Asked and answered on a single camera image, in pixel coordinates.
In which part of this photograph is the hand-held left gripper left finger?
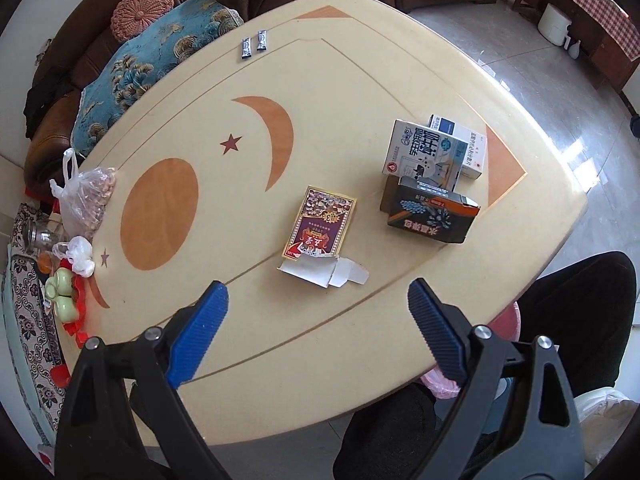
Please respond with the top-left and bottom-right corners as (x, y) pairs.
(55, 281), (230, 480)

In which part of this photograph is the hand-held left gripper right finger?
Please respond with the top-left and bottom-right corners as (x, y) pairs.
(407, 278), (583, 480)

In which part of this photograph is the pink trash bin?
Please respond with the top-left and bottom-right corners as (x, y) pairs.
(419, 305), (521, 398)

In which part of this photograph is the black cardboard box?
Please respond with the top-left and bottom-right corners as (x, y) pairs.
(380, 176), (482, 245)

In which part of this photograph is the red playing card box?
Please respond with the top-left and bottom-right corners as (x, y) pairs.
(277, 186), (371, 289)

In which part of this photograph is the white medicine box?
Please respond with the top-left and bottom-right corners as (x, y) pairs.
(450, 127), (488, 182)

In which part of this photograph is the blue white milk carton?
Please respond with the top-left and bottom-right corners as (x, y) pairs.
(382, 119), (463, 192)

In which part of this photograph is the person's left leg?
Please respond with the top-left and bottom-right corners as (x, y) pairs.
(332, 384), (483, 480)

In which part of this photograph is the red tray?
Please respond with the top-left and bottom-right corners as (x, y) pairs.
(50, 260), (98, 350)

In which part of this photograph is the small white plastic bag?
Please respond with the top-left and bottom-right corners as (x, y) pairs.
(52, 236), (96, 277)

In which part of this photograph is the plastic bag of peanuts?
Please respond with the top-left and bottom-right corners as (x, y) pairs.
(49, 148), (118, 241)

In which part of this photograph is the floral patterned bedspread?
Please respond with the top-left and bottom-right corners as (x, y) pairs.
(0, 202), (68, 461)

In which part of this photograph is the glass jar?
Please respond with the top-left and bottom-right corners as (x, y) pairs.
(20, 215), (66, 253)

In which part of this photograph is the white crumpled cloth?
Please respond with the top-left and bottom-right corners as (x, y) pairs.
(572, 387), (633, 466)

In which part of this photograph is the beige wooden coffee table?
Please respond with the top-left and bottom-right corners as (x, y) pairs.
(47, 0), (590, 453)

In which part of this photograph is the blue floral cushion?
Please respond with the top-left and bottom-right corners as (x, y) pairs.
(70, 0), (246, 158)

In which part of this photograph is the black cloth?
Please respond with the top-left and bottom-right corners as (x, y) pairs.
(24, 65), (83, 138)

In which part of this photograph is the pink round knitted cushion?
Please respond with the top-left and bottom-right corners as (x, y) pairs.
(111, 0), (175, 43)

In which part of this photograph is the white round appliance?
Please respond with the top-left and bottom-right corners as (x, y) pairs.
(537, 3), (572, 43)

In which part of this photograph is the red checkered tablecloth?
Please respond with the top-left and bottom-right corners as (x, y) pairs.
(515, 0), (640, 63)

